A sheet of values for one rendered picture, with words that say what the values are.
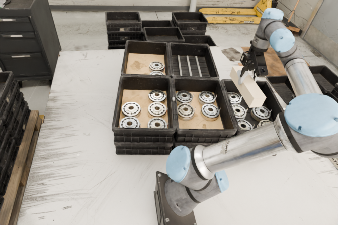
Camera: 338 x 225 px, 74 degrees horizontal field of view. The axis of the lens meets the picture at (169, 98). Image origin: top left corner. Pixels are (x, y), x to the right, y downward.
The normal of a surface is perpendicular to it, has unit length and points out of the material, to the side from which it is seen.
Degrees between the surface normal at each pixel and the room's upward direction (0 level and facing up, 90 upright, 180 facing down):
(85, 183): 0
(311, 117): 39
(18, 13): 90
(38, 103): 0
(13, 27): 90
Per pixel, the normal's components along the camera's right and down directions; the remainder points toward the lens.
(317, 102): -0.55, -0.57
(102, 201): 0.09, -0.72
